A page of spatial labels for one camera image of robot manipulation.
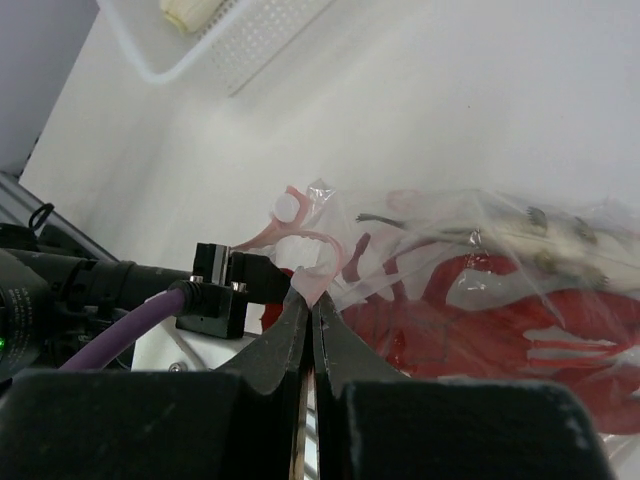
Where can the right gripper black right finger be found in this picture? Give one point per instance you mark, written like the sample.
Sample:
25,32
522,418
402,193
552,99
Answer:
376,423

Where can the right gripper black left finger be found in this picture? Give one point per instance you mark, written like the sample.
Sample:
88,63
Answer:
242,420

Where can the red fake lobster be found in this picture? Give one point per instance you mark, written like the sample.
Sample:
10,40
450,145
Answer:
570,336

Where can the clear zip top bag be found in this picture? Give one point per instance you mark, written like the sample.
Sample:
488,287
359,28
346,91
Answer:
331,253

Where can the fake grey fish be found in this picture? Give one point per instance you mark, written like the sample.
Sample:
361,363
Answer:
597,258

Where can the fake green leek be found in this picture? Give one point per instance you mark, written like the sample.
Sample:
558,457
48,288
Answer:
188,16

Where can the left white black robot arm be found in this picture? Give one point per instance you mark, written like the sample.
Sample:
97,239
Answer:
49,293

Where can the translucent white plastic basket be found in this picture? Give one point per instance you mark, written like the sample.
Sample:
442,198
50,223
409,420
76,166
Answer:
238,41

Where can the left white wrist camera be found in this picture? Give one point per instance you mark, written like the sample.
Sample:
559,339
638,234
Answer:
222,284

